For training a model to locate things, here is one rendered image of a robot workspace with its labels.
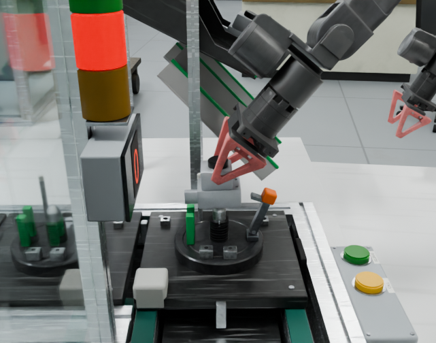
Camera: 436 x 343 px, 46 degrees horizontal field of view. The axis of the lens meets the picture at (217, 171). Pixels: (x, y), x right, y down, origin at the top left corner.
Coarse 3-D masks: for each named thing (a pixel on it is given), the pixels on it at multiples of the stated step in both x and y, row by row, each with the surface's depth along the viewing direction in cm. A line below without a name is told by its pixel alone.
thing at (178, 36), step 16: (128, 0) 88; (144, 0) 87; (160, 0) 87; (176, 0) 87; (208, 0) 98; (144, 16) 89; (160, 16) 88; (176, 16) 88; (208, 16) 99; (176, 32) 89; (208, 32) 88; (224, 32) 100; (208, 48) 89; (224, 48) 97; (224, 64) 90; (240, 64) 90
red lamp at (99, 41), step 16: (80, 16) 45; (96, 16) 45; (112, 16) 46; (80, 32) 46; (96, 32) 46; (112, 32) 46; (80, 48) 47; (96, 48) 46; (112, 48) 47; (80, 64) 47; (96, 64) 47; (112, 64) 47
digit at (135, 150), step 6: (132, 144) 51; (132, 150) 51; (138, 150) 56; (132, 156) 51; (138, 156) 56; (132, 162) 51; (138, 162) 56; (138, 168) 56; (138, 174) 56; (138, 180) 56; (138, 186) 56
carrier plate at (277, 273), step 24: (240, 216) 90; (168, 240) 83; (264, 240) 83; (288, 240) 83; (144, 264) 78; (168, 264) 78; (264, 264) 78; (288, 264) 78; (168, 288) 72; (192, 288) 72; (216, 288) 72; (240, 288) 72; (264, 288) 72; (288, 288) 72
